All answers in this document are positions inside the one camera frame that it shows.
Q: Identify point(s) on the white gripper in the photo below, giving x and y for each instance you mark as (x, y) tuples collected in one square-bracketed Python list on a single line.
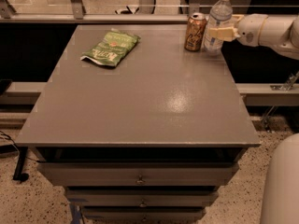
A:
[(250, 29)]

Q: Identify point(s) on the clear plastic water bottle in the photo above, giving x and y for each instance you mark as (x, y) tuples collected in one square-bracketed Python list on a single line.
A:
[(219, 15)]

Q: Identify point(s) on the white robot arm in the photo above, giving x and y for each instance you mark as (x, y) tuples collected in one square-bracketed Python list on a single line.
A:
[(281, 188)]

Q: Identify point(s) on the orange soda can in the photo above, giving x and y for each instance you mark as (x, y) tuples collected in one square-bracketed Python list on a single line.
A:
[(195, 31)]

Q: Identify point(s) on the green chip bag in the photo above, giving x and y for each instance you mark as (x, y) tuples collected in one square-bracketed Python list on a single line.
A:
[(111, 49)]

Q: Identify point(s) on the grey drawer cabinet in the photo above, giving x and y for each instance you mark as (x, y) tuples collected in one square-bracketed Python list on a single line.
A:
[(161, 104)]

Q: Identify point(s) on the top grey drawer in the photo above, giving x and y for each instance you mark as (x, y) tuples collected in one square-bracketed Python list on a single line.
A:
[(136, 174)]

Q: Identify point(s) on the grey drawer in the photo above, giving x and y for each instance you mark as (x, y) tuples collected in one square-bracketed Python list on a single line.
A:
[(141, 197), (143, 214), (136, 174)]

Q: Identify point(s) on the middle grey drawer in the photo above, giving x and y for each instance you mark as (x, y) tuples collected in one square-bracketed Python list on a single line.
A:
[(141, 197)]

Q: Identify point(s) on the bottom grey drawer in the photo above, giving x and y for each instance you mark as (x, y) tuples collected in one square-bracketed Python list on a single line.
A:
[(143, 214)]

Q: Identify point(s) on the black stand leg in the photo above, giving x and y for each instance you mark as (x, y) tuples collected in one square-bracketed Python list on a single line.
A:
[(19, 175)]

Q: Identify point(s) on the metal bracket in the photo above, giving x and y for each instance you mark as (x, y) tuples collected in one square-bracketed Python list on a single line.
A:
[(287, 85)]

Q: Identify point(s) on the grey metal rail frame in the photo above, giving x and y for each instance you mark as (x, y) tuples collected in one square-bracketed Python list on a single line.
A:
[(119, 11)]

